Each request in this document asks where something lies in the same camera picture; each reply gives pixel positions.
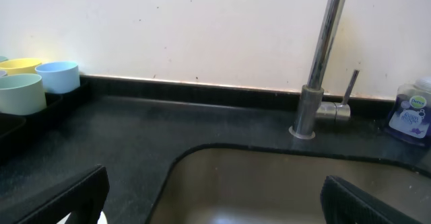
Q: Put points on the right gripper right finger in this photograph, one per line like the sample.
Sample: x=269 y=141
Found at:
x=350 y=204

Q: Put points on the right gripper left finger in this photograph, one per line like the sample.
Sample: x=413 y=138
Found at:
x=67 y=193

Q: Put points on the black tray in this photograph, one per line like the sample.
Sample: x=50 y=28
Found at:
x=50 y=106

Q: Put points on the steel sink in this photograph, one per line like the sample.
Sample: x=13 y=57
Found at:
x=252 y=190

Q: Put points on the steel tap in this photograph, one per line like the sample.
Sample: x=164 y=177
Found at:
x=308 y=109

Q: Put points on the blue soap bottle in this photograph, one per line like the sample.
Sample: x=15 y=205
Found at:
x=409 y=116

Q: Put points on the green cup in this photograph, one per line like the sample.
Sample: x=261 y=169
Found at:
x=22 y=96

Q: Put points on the blue cup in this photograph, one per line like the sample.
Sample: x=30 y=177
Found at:
x=60 y=79

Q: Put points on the yellow cup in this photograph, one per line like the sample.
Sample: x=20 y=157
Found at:
x=20 y=65

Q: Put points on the teal cup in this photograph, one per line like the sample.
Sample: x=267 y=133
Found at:
x=2 y=58

